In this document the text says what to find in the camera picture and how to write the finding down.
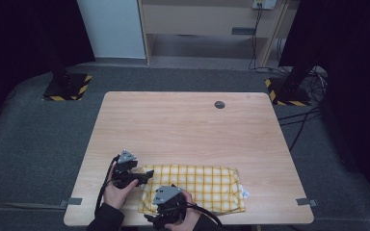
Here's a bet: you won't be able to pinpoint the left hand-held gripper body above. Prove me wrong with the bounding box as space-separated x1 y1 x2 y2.
110 149 140 190

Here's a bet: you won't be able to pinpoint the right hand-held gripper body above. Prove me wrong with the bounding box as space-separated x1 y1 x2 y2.
151 184 189 227

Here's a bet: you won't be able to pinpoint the yellow plaid shirt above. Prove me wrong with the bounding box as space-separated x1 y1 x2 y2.
138 164 251 216

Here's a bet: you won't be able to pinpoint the person's left hand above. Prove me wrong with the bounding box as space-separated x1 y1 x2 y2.
103 171 140 211

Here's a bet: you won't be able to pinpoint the person's right hand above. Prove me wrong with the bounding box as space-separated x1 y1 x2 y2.
165 191 202 231

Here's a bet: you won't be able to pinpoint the grey tape piece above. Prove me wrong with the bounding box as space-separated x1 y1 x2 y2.
59 197 83 209
296 198 318 207

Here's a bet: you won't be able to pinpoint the black stand with striped base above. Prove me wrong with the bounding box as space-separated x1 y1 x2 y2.
42 57 93 102
264 61 317 107

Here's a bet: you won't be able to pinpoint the white panel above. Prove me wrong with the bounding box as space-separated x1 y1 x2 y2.
75 0 146 60

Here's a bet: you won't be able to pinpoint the black curtain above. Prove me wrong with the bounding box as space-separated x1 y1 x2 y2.
278 0 370 208
0 0 96 142

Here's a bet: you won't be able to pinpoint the grey label on shelf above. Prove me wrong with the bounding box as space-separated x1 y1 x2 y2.
230 27 257 36

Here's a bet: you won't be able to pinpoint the white power socket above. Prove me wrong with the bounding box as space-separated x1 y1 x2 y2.
251 0 278 11

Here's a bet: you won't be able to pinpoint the left hand-held gripper cable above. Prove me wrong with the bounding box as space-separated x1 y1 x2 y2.
93 156 119 217

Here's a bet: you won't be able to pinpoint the grey strap on floor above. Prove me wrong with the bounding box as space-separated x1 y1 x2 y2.
0 201 62 211

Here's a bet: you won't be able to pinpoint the bundle of black floor cables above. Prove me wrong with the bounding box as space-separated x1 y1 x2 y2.
277 65 330 152

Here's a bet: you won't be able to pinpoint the black cable from socket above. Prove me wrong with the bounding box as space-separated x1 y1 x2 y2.
248 3 282 72

